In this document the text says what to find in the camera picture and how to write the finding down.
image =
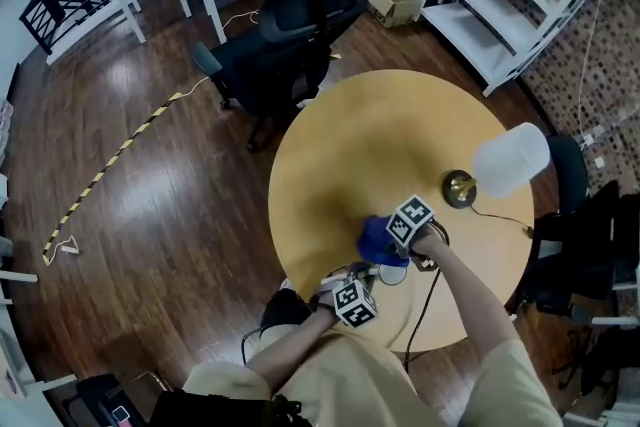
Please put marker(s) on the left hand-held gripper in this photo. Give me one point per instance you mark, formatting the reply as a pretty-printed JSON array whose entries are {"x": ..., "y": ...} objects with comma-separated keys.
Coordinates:
[{"x": 356, "y": 305}]

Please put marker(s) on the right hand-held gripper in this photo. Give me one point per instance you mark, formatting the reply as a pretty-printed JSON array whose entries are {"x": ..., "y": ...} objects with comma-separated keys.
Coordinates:
[{"x": 410, "y": 220}]

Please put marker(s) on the blue cloth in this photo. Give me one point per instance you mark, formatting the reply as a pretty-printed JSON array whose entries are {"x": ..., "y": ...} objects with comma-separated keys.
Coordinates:
[{"x": 375, "y": 240}]

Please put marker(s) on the white cup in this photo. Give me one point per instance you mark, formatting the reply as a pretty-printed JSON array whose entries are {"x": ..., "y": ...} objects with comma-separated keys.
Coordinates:
[{"x": 392, "y": 275}]

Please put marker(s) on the person's left forearm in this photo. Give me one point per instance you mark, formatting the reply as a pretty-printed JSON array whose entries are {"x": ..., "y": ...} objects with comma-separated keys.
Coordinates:
[{"x": 290, "y": 345}]

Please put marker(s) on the person's right forearm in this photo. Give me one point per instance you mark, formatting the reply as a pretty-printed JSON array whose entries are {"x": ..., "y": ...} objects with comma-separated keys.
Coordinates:
[{"x": 470, "y": 295}]

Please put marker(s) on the person's black trousers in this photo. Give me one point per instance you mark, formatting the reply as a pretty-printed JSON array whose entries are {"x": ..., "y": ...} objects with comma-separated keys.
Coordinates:
[{"x": 285, "y": 310}]

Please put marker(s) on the person's beige shirt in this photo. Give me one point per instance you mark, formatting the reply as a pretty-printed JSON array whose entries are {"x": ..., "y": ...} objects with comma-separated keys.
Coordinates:
[{"x": 360, "y": 385}]

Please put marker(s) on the table lamp with white shade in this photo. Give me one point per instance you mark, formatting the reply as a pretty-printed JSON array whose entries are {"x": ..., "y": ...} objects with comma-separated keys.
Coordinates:
[{"x": 510, "y": 160}]

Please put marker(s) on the black folding chair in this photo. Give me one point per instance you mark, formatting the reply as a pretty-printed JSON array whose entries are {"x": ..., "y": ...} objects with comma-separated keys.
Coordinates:
[{"x": 570, "y": 170}]

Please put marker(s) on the black office chair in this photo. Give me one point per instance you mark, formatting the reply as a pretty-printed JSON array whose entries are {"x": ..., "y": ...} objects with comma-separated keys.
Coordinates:
[
  {"x": 590, "y": 245},
  {"x": 280, "y": 55}
]

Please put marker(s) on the open cardboard box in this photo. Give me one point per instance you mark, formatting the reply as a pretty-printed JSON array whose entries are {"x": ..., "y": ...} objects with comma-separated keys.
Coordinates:
[{"x": 387, "y": 2}]

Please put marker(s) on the white shelving unit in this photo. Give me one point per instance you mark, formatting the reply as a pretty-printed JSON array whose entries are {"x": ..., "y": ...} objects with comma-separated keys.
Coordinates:
[{"x": 500, "y": 15}]

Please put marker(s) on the yellow black hazard tape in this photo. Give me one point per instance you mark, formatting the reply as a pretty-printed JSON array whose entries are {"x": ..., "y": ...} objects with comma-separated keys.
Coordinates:
[{"x": 112, "y": 160}]

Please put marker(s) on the white power strip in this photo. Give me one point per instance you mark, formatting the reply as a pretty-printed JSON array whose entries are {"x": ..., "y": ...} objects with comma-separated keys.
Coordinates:
[{"x": 70, "y": 249}]

